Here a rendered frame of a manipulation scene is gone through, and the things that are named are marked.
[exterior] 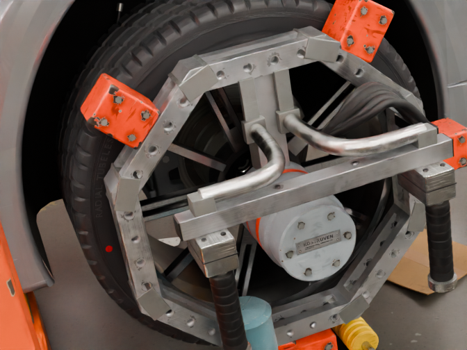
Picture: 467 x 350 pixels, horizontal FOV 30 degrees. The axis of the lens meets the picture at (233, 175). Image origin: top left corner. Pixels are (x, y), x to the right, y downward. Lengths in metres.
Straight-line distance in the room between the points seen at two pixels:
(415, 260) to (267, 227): 1.53
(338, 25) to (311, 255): 0.37
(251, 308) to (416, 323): 1.22
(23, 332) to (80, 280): 2.06
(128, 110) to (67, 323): 1.63
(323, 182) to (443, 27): 0.54
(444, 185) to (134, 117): 0.46
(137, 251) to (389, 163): 0.42
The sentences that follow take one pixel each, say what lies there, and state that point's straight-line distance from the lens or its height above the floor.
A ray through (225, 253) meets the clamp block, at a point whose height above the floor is 0.93.
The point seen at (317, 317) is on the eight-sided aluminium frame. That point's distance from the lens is 1.58.
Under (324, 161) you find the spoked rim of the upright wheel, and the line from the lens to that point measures 1.57.
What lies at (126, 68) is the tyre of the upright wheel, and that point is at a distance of 1.39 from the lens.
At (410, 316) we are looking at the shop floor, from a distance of 2.60.
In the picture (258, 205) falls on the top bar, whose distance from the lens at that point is 1.20.
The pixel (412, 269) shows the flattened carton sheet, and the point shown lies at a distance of 2.79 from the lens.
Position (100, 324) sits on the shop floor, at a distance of 2.81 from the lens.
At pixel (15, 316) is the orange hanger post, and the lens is 0.99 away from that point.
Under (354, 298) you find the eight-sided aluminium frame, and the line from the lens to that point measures 1.59.
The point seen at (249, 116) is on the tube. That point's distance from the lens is 1.36.
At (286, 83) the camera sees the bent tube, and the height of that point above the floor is 1.06.
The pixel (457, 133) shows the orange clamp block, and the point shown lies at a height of 0.88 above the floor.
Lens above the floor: 1.53
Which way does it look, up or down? 26 degrees down
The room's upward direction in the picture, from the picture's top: 10 degrees counter-clockwise
